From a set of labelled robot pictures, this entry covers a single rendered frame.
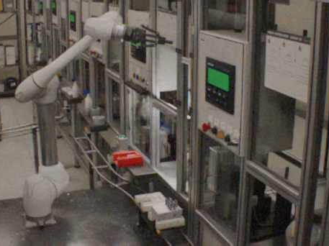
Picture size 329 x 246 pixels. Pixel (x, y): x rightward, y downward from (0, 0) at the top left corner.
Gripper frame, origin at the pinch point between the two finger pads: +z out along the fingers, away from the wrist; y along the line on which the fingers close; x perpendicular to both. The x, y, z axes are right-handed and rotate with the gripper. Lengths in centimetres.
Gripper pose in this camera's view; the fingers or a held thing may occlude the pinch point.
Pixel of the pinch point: (165, 41)
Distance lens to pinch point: 256.5
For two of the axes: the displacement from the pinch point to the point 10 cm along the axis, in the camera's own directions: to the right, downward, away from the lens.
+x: 1.6, -2.5, 9.6
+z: 9.7, 2.2, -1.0
